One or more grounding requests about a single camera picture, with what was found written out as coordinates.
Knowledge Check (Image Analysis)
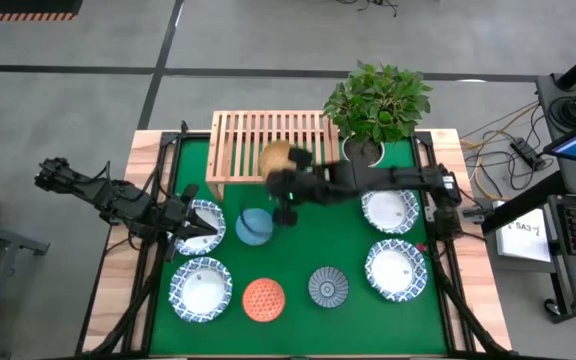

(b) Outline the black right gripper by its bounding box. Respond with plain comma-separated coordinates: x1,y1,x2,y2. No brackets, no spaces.
266,147,314,226

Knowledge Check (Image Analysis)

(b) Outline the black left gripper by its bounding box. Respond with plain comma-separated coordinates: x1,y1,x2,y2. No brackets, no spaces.
164,183,219,264

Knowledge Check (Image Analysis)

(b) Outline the blue patterned paper plate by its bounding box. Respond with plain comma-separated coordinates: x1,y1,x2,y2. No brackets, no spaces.
364,238,429,303
168,256,234,324
167,198,228,257
360,188,421,235

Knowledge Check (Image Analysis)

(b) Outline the bowl yellow outside blue inside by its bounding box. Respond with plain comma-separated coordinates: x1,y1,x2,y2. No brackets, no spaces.
234,207,275,247

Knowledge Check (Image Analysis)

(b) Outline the bowl red outside striped inside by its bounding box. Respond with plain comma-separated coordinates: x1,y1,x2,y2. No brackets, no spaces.
307,265,351,309

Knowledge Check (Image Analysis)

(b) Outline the slatted wooden shelf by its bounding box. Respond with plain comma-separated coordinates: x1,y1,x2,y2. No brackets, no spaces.
204,109,342,202

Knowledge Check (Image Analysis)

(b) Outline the white plant pot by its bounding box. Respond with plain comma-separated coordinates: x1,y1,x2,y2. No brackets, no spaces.
341,134,387,169

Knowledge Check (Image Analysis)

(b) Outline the bowl teal outside orange inside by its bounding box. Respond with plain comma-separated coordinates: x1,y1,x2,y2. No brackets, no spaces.
241,277,287,324

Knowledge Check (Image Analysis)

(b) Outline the green leafy plant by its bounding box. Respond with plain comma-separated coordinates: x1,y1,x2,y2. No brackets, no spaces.
321,60,433,146

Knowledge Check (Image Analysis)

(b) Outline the green table mat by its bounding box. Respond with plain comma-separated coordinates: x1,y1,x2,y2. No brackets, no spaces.
148,137,449,357

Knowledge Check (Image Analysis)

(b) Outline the black support beam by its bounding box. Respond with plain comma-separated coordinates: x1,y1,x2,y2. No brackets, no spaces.
481,169,569,235

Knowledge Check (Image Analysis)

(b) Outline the black power strip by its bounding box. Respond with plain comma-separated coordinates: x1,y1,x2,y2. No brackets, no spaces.
510,137,547,171

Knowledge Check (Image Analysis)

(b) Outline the white paper sheet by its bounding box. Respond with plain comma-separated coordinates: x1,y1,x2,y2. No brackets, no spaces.
495,219,553,264

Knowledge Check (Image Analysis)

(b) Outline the black mat with hazard stripe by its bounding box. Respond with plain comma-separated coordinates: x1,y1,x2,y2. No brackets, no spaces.
0,0,84,23

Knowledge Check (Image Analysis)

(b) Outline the yellow floor cable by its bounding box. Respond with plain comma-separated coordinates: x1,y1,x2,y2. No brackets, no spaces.
460,102,542,201

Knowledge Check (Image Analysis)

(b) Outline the black floor cable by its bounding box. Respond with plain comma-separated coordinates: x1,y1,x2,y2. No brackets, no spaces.
335,0,400,18

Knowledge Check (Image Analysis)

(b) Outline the coiled black cable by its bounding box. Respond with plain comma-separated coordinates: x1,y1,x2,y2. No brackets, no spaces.
547,94,576,134

